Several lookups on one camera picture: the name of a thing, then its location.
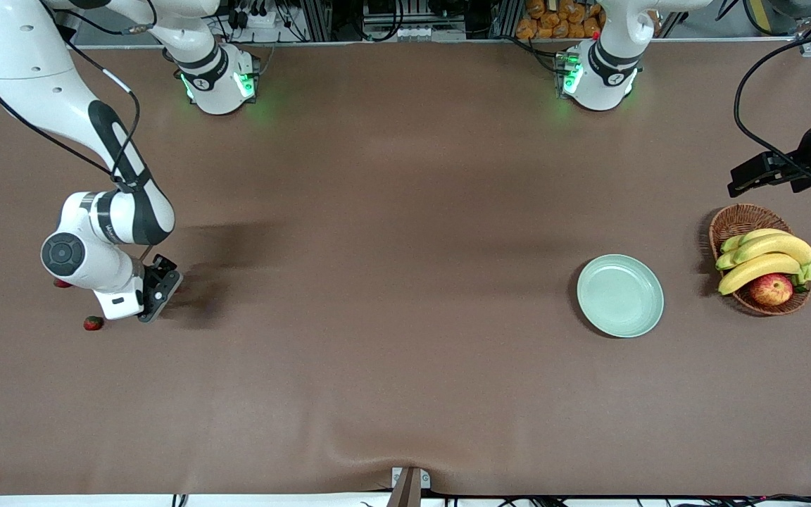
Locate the white terminal block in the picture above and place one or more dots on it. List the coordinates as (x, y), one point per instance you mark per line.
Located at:
(416, 32)

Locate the brown wicker basket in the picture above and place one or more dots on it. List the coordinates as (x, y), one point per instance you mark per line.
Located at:
(736, 218)

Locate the white power strip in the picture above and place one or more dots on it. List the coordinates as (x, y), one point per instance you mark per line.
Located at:
(254, 17)

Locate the metal corner bracket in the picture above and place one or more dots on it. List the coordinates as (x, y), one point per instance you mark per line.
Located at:
(810, 46)

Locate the red yellow apple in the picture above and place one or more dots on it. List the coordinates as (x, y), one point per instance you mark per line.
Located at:
(771, 290)

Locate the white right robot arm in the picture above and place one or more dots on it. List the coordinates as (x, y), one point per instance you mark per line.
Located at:
(25, 63)

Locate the pale green plate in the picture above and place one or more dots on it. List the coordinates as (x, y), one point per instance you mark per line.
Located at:
(620, 296)

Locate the bag of orange fruit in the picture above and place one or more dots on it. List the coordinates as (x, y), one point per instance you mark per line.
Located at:
(560, 21)

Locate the yellow banana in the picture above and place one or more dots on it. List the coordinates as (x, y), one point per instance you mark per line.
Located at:
(757, 269)
(757, 234)
(778, 246)

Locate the aluminium frame post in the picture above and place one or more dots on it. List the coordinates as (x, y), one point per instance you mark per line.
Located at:
(504, 17)
(317, 17)

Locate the metal clamp bracket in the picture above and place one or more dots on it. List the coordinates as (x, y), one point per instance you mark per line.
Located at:
(407, 486)

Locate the brown table mat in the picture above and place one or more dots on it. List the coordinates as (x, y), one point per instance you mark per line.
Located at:
(405, 387)

